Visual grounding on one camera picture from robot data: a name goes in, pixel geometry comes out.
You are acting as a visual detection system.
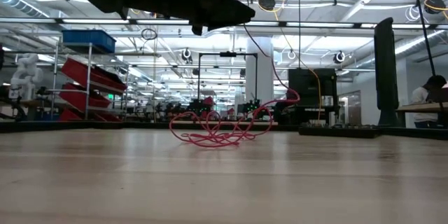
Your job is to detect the white round pillar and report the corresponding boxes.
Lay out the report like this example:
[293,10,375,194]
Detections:
[245,36,275,108]

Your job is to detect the thin red wire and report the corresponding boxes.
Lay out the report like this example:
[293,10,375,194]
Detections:
[169,0,301,148]

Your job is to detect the yellow hanging cable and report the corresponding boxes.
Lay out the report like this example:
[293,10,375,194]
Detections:
[307,66,323,121]

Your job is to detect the black gantry frame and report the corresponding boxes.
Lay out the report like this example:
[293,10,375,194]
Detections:
[197,51,259,103]

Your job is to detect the black aluminium table frame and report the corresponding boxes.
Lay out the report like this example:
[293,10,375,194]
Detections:
[0,120,448,141]

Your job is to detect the red storage bin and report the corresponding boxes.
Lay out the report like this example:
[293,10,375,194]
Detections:
[57,107,123,123]
[60,57,128,95]
[58,83,113,112]

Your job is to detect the blue storage bin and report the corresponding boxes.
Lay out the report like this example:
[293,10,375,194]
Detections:
[62,29,118,55]

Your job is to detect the metal wire shelving rack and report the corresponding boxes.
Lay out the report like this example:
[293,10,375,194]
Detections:
[50,41,130,123]

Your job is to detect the wooden top workbench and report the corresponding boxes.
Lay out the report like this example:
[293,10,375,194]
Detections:
[395,101,448,130]

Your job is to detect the tall black column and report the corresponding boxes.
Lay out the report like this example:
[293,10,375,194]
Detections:
[372,16,400,127]

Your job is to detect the black ceiling cable reel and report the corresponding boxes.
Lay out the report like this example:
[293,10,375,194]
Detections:
[423,0,448,20]
[257,0,285,22]

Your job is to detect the person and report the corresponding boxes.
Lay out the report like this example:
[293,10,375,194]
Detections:
[409,74,448,130]

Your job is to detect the black monitor cart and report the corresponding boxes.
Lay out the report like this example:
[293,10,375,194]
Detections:
[287,67,340,122]

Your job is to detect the thin black slanted pole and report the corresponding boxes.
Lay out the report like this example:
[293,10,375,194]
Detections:
[409,0,446,78]

